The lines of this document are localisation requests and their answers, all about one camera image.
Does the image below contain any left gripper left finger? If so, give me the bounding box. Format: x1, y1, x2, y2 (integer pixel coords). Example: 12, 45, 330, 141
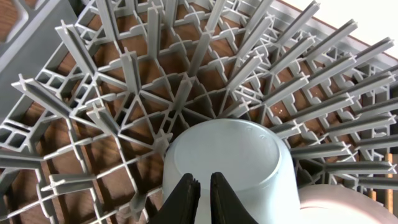
149, 173, 201, 224

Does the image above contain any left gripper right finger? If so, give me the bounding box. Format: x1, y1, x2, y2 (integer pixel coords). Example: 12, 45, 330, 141
210, 172, 257, 224

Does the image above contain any light blue bowl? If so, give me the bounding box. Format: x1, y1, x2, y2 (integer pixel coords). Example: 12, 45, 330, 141
162, 119, 302, 224

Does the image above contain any pale pink bowl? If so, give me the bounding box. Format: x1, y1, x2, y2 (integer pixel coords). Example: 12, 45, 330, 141
298, 185, 397, 224

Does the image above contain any grey plastic dish rack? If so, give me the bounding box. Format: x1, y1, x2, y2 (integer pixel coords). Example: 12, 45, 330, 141
1, 1, 397, 223

